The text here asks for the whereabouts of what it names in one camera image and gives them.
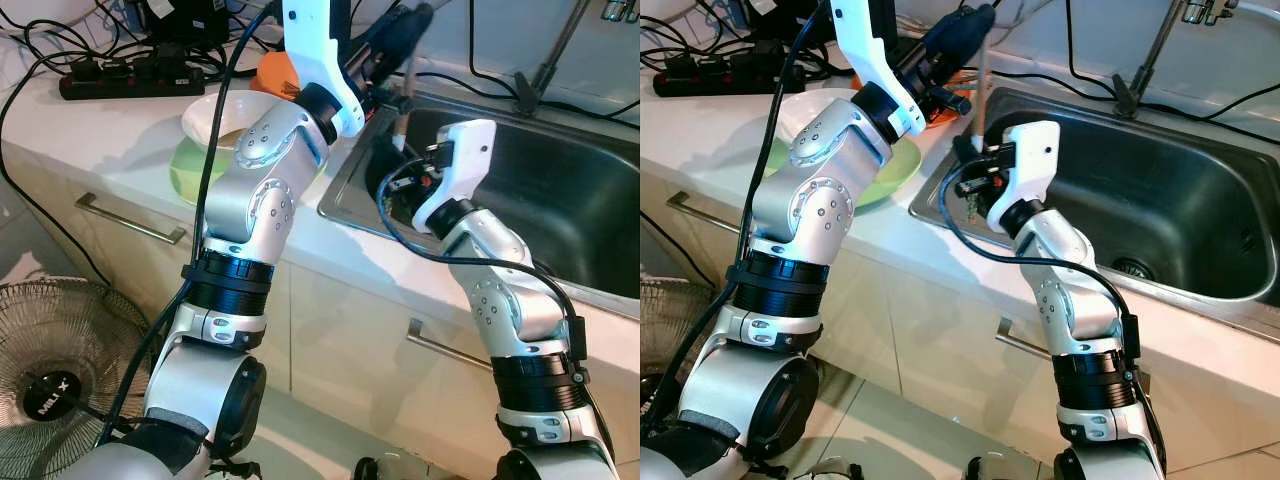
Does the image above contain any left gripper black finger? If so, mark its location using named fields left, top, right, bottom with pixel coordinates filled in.
left=915, top=45, right=986, bottom=89
left=375, top=3, right=437, bottom=61
left=925, top=3, right=999, bottom=61
left=362, top=40, right=416, bottom=83

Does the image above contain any steel kitchen sink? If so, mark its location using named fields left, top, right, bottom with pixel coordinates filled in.
left=908, top=85, right=1280, bottom=336
left=318, top=92, right=641, bottom=319

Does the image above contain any wooden stick utensil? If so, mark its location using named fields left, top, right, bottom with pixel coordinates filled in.
left=972, top=40, right=994, bottom=141

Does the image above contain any green plate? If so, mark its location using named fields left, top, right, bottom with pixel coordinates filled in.
left=768, top=135, right=923, bottom=211
left=169, top=135, right=246, bottom=209

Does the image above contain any sink faucet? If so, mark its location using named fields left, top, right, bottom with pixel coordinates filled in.
left=1112, top=0, right=1243, bottom=118
left=512, top=0, right=641, bottom=118

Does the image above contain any black power adapter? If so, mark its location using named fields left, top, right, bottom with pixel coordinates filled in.
left=745, top=0, right=831, bottom=46
left=148, top=0, right=233, bottom=46

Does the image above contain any black power strip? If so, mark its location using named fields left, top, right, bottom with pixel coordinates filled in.
left=652, top=50, right=801, bottom=99
left=57, top=52, right=208, bottom=101

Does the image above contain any white round appliance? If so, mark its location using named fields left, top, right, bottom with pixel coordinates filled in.
left=640, top=0, right=701, bottom=21

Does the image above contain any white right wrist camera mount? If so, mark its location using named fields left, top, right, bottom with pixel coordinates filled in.
left=988, top=119, right=1063, bottom=236
left=412, top=119, right=499, bottom=234

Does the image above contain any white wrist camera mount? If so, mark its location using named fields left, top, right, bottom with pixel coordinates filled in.
left=412, top=119, right=499, bottom=234
left=830, top=0, right=926, bottom=138
left=988, top=119, right=1063, bottom=236
left=282, top=0, right=367, bottom=138

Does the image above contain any black thin cable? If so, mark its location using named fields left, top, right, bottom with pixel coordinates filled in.
left=1062, top=0, right=1121, bottom=101
left=465, top=0, right=521, bottom=96

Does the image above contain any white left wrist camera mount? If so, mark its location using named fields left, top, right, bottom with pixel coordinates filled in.
left=282, top=0, right=367, bottom=138
left=830, top=0, right=926, bottom=138

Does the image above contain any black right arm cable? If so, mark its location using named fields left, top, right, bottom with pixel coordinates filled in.
left=938, top=175, right=1146, bottom=386
left=376, top=170, right=591, bottom=386

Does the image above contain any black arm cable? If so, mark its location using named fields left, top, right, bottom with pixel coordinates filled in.
left=640, top=0, right=833, bottom=441
left=376, top=170, right=591, bottom=386
left=92, top=0, right=283, bottom=449
left=938, top=175, right=1146, bottom=386

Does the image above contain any metal cabinet handle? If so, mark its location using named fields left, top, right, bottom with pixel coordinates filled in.
left=995, top=317, right=1063, bottom=363
left=74, top=191, right=189, bottom=247
left=665, top=190, right=753, bottom=241
left=405, top=317, right=498, bottom=374

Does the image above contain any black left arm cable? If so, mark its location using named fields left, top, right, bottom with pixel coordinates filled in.
left=640, top=0, right=833, bottom=441
left=92, top=0, right=283, bottom=449

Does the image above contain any black power strip cord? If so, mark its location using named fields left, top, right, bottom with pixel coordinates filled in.
left=0, top=55, right=113, bottom=289
left=640, top=205, right=683, bottom=289

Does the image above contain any floor fan with wire grille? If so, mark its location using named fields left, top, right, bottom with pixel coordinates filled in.
left=0, top=278, right=159, bottom=480
left=640, top=275, right=706, bottom=411

